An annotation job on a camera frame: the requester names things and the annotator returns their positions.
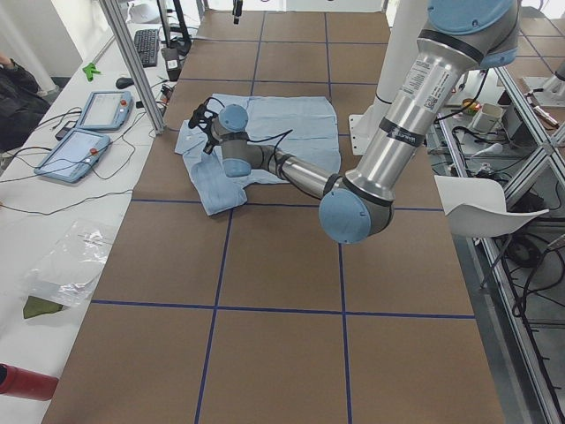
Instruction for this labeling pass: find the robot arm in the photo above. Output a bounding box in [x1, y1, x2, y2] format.
[203, 1, 521, 244]

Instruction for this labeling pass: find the blue teach pendant far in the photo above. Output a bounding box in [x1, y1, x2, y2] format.
[76, 90, 133, 132]

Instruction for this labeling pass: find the black keyboard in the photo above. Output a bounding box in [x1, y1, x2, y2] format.
[133, 28, 160, 67]

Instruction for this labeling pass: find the aluminium frame post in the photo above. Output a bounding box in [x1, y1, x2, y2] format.
[100, 0, 165, 135]

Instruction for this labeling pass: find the clear plastic bag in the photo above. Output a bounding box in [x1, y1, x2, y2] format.
[24, 219, 117, 307]

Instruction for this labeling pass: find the black computer mouse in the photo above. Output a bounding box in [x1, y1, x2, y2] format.
[115, 77, 134, 89]

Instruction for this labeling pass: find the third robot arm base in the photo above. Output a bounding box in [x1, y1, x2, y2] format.
[522, 63, 564, 100]

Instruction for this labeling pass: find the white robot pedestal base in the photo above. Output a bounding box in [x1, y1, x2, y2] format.
[349, 0, 428, 155]

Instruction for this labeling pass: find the red bottle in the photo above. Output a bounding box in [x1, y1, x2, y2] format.
[1, 364, 59, 401]

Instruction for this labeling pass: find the light blue button shirt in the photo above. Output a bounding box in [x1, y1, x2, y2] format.
[175, 94, 341, 216]

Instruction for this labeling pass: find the green plastic clamp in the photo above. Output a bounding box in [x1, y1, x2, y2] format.
[82, 62, 101, 82]

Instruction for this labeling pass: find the person in dark clothes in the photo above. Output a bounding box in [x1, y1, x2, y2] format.
[1, 54, 50, 152]

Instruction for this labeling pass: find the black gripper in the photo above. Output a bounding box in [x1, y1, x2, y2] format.
[203, 132, 221, 155]
[232, 0, 244, 25]

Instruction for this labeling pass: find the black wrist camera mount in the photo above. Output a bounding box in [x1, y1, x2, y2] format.
[187, 97, 218, 136]

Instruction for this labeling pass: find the blue teach pendant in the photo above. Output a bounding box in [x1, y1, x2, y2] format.
[34, 129, 110, 183]
[76, 90, 133, 132]

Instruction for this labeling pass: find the blue teach pendant near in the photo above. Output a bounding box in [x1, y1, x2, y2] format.
[34, 129, 110, 183]

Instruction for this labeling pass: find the green cloth piece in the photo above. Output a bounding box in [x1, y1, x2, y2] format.
[22, 296, 64, 320]

